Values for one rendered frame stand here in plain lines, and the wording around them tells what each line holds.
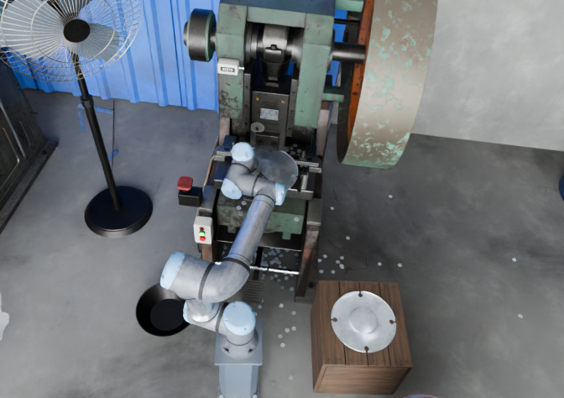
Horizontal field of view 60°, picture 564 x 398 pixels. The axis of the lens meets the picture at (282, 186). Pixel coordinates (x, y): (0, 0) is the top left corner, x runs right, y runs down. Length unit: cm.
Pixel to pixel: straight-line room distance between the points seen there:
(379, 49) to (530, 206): 226
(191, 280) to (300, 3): 99
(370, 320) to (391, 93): 112
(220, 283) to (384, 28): 87
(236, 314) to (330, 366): 53
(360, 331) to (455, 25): 190
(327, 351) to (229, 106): 109
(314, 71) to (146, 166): 176
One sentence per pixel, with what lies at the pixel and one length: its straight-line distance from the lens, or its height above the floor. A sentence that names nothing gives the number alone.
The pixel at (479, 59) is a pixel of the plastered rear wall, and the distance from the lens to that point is 339.
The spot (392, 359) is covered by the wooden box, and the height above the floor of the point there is 35.
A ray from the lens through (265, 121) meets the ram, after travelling 199.
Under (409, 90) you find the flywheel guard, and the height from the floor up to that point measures 147.
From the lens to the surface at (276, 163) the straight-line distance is 216.
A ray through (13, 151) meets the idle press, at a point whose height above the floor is 21.
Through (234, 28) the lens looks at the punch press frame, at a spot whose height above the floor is 145.
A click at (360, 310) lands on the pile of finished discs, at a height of 36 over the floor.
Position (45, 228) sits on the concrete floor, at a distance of 310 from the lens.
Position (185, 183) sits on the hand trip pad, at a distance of 211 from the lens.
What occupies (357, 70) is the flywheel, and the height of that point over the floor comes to 112.
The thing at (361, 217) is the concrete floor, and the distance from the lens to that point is 304.
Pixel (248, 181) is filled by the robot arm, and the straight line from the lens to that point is 168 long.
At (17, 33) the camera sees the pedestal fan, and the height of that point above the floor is 130.
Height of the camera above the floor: 233
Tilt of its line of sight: 48 degrees down
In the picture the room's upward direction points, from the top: 6 degrees clockwise
